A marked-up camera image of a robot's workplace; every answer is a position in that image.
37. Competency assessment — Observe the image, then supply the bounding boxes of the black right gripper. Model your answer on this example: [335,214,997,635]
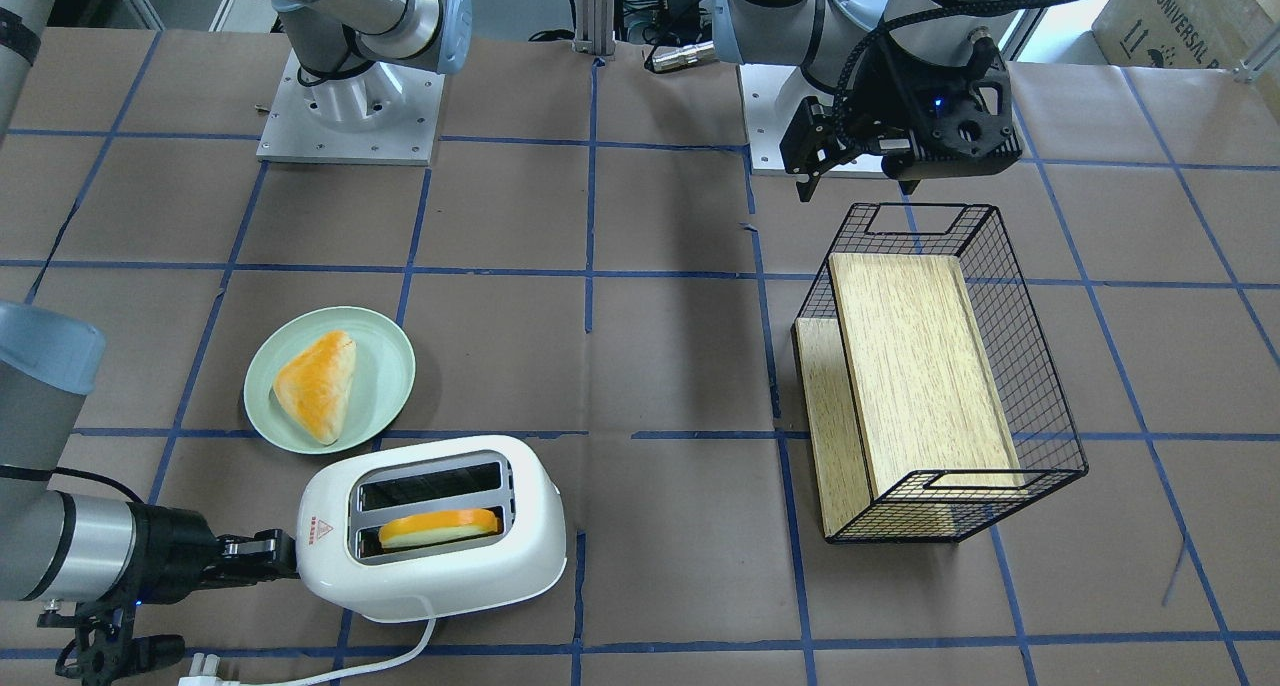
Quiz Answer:
[127,504,300,607]

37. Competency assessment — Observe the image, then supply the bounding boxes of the white two-slot toaster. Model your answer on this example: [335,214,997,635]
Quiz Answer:
[296,435,567,623]

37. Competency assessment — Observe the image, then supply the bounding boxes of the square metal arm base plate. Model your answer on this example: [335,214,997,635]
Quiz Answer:
[256,54,447,166]

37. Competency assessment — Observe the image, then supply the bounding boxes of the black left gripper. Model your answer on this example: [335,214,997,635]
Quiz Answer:
[780,36,1023,203]

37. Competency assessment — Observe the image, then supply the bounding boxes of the yellow bread slice in toaster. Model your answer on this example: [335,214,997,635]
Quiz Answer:
[378,508,503,550]

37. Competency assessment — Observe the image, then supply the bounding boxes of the triangular yellow bread on plate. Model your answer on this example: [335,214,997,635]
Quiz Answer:
[271,330,358,445]

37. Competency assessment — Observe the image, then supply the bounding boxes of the light wooden board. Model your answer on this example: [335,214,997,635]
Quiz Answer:
[794,253,1028,543]

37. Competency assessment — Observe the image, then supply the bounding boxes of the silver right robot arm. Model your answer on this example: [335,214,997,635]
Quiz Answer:
[1,299,297,612]

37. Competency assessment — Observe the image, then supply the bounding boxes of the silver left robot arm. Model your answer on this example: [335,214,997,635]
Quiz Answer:
[192,0,890,622]

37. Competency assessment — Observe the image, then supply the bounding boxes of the cardboard box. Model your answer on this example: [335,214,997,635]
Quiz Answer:
[1092,0,1277,68]

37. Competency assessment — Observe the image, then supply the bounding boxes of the black power adapter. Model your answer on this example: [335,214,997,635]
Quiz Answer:
[657,0,701,42]

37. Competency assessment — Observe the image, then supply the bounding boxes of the white toaster power cable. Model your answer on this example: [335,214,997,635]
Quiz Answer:
[178,594,439,686]

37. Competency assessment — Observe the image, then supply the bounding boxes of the light green round plate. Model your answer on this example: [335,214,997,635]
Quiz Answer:
[243,306,416,456]

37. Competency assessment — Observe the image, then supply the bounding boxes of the aluminium frame post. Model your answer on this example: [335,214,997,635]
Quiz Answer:
[572,0,618,60]

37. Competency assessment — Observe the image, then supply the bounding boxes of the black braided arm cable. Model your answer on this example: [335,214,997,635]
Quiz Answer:
[829,0,1137,147]

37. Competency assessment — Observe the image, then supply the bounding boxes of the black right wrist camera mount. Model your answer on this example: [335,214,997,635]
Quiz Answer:
[37,596,186,685]

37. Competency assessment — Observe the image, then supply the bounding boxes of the black wire basket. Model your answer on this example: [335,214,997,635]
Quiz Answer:
[795,203,1088,543]

